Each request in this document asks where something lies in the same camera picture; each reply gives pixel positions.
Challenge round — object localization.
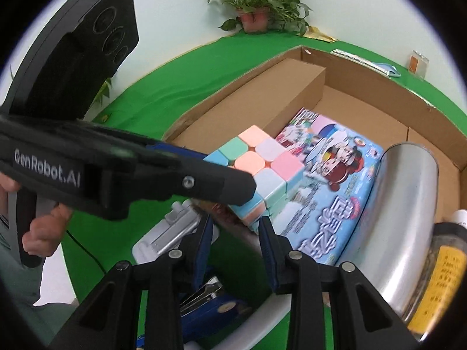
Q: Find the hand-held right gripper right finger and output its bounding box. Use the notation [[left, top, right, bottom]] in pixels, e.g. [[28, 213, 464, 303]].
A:
[[257, 217, 420, 350]]

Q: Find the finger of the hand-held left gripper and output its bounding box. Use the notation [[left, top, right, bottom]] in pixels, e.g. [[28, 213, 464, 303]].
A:
[[146, 142, 205, 163], [106, 126, 258, 221]]

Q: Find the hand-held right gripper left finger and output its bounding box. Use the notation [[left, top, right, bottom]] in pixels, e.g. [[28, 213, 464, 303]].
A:
[[47, 215, 216, 350]]

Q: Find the pastel puzzle cube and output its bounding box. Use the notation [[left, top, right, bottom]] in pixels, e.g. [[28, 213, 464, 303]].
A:
[[202, 125, 305, 232]]

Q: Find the colourful cartoon board game box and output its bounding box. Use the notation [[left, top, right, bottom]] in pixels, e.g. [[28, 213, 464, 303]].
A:
[[270, 107, 384, 267]]

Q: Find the large cardboard box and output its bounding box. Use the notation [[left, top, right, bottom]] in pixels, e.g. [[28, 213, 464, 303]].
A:
[[161, 45, 467, 227]]

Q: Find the person's left hand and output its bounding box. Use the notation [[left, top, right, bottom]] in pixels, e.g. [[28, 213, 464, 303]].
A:
[[22, 204, 74, 259]]

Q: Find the small leafy green plant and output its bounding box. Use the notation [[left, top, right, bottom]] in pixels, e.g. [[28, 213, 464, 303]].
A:
[[85, 78, 114, 121]]

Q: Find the white plastic holder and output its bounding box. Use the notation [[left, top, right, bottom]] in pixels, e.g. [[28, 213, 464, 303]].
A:
[[155, 200, 203, 259]]

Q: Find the blue stapler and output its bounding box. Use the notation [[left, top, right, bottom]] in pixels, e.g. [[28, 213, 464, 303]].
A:
[[137, 276, 254, 350]]

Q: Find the long plain cardboard insert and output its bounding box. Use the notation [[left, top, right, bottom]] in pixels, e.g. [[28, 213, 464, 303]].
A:
[[166, 57, 326, 161]]

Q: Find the stainless steel cup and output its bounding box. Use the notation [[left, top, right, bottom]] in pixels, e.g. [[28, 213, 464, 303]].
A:
[[337, 141, 440, 323]]

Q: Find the potted green plant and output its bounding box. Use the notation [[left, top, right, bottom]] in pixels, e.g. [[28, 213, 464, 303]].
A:
[[203, 0, 312, 37]]

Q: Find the bottle with yellow label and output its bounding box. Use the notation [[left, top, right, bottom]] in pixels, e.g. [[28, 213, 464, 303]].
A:
[[405, 222, 467, 341]]

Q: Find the person's grey-green clothing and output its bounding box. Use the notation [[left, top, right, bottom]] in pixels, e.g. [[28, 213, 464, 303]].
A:
[[0, 219, 79, 340]]

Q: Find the yellow paper packet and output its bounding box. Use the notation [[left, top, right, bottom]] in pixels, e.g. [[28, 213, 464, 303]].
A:
[[302, 25, 338, 43]]

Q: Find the flat green and white box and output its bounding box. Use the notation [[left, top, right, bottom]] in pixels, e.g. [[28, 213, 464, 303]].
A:
[[331, 48, 402, 79]]

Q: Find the black cable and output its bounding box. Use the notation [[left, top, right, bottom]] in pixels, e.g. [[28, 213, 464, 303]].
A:
[[65, 228, 108, 276]]

